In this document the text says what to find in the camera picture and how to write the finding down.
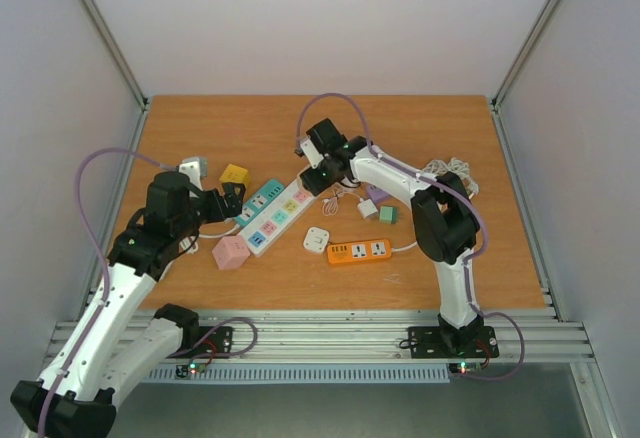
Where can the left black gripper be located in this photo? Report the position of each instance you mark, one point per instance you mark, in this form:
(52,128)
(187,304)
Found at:
(231,198)

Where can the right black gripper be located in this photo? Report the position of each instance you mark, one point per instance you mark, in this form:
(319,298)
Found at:
(310,180)

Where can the long white power strip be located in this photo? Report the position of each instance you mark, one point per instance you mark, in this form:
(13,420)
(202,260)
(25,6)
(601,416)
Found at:
(276,218)

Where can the pink cube socket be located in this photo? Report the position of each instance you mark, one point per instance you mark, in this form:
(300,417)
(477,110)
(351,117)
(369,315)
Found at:
(230,252)

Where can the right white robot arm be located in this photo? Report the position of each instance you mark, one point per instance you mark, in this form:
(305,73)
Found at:
(445,227)

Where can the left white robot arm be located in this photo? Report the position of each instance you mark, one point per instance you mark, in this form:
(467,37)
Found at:
(79,392)

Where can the yellow cube adapter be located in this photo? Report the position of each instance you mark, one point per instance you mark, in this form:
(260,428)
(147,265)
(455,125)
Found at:
(235,174)

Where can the teal power strip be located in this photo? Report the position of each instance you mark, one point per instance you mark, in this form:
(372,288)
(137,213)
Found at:
(266,194)

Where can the white usb charger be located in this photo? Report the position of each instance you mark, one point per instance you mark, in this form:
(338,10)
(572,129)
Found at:
(367,209)

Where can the purple power strip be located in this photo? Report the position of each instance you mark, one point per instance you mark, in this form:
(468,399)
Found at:
(375,194)

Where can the green small adapter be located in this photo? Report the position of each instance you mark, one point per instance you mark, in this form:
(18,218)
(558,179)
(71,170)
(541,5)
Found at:
(388,214)

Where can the orange power strip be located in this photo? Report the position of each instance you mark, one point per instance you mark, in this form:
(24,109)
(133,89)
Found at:
(358,252)

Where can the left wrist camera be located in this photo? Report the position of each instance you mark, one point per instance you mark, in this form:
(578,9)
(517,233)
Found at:
(196,168)

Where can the white round switch socket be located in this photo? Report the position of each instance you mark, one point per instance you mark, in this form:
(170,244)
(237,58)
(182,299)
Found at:
(316,240)

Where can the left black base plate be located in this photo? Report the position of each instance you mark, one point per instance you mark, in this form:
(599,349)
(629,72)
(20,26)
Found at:
(219,341)

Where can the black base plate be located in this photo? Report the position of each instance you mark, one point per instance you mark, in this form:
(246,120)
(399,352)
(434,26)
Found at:
(219,341)
(425,342)

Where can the grey slotted cable duct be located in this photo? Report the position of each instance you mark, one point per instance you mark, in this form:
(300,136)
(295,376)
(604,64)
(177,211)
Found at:
(284,374)

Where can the aluminium rail frame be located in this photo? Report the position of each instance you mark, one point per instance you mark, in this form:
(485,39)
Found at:
(369,336)

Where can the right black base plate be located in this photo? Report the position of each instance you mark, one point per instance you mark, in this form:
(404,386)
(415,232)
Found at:
(425,342)

